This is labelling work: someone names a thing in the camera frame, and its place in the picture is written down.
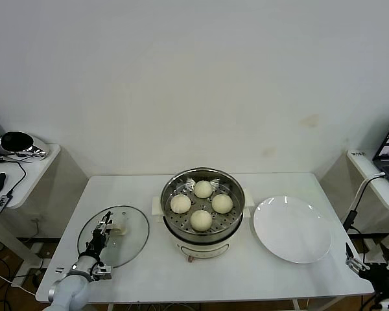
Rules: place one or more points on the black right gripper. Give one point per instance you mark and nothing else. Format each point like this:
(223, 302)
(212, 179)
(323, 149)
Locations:
(379, 275)

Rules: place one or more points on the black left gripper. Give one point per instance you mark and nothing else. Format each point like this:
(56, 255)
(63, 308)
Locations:
(97, 243)

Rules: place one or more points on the round glass pot lid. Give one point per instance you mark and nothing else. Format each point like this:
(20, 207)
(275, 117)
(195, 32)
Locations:
(129, 246)

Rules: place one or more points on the white steamed baozi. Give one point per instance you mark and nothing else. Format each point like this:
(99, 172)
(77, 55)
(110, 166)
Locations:
(201, 220)
(222, 204)
(181, 204)
(203, 189)

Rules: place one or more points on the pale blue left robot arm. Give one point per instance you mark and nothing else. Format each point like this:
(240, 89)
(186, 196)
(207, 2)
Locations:
(69, 291)

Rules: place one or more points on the stainless steel steamer basket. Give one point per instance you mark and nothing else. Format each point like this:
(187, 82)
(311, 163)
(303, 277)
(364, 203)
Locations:
(233, 220)

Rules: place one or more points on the white side table with mouse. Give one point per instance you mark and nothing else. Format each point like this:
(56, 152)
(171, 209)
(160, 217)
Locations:
(35, 181)

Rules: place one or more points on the white round plate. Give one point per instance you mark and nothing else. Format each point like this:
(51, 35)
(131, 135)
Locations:
(291, 226)

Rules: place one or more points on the white electric cooker base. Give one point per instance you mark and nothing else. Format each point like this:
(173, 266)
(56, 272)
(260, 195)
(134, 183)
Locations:
(204, 249)

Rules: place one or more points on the small grey usb adapter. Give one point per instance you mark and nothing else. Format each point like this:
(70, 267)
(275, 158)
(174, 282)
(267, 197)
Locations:
(0, 203)

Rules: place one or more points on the small white label sticker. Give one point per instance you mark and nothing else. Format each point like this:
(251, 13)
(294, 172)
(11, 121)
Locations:
(358, 154)

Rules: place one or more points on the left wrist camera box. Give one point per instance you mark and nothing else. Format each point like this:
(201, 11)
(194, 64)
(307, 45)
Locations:
(102, 272)

